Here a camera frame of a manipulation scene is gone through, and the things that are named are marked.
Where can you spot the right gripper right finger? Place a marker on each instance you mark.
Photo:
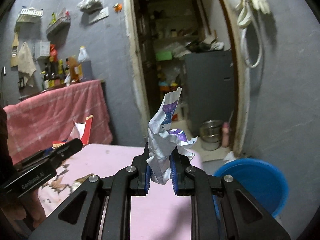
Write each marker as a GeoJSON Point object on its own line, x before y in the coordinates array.
{"type": "Point", "coordinates": [221, 208]}

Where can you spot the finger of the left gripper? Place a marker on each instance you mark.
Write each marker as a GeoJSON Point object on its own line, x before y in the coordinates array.
{"type": "Point", "coordinates": [59, 155]}

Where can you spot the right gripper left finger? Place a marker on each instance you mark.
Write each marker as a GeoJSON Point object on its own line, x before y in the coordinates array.
{"type": "Point", "coordinates": [100, 207]}

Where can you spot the white purple wrapper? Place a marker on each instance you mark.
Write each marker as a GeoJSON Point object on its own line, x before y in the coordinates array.
{"type": "Point", "coordinates": [162, 139]}

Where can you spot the person's left hand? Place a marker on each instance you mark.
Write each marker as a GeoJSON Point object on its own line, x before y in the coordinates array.
{"type": "Point", "coordinates": [17, 209]}

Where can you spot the torn red white packet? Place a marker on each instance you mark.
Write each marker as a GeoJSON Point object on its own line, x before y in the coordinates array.
{"type": "Point", "coordinates": [80, 131]}

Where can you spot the red checked cloth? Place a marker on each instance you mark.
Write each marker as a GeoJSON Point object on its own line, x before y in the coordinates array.
{"type": "Point", "coordinates": [35, 123]}

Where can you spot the blue plastic bucket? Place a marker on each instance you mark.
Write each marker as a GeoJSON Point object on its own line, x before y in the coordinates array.
{"type": "Point", "coordinates": [264, 181]}

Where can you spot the pink foam table mat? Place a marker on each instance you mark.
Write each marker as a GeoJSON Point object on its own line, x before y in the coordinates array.
{"type": "Point", "coordinates": [159, 215]}

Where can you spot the pink bottle on floor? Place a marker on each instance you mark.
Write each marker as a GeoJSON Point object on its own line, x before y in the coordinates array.
{"type": "Point", "coordinates": [225, 135]}

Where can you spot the stainless steel pot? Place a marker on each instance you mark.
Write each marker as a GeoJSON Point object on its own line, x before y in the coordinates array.
{"type": "Point", "coordinates": [211, 134]}

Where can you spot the beige hanging rag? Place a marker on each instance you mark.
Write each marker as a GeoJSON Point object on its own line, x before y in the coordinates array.
{"type": "Point", "coordinates": [26, 65]}

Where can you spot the large dark liquid bottle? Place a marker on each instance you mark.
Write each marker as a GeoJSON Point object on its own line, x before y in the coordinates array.
{"type": "Point", "coordinates": [84, 65]}

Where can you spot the grey metal cabinet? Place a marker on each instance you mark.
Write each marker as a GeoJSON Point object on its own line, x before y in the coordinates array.
{"type": "Point", "coordinates": [209, 88]}

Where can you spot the green plastic box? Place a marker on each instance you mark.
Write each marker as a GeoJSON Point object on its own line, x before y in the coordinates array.
{"type": "Point", "coordinates": [164, 56]}

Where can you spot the hanging plastic bag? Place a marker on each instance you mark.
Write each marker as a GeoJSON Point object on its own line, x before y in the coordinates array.
{"type": "Point", "coordinates": [89, 6]}

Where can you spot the white rubber gloves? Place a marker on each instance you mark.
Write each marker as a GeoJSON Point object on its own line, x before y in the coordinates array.
{"type": "Point", "coordinates": [245, 7]}

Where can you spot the grey wall shelf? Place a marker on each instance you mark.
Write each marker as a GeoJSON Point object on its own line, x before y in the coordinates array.
{"type": "Point", "coordinates": [58, 22]}

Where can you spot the white wall rack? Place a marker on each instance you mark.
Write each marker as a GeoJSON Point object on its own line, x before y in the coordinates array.
{"type": "Point", "coordinates": [29, 15]}

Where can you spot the orange wall hook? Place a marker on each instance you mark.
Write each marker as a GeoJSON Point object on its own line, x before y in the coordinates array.
{"type": "Point", "coordinates": [118, 7]}

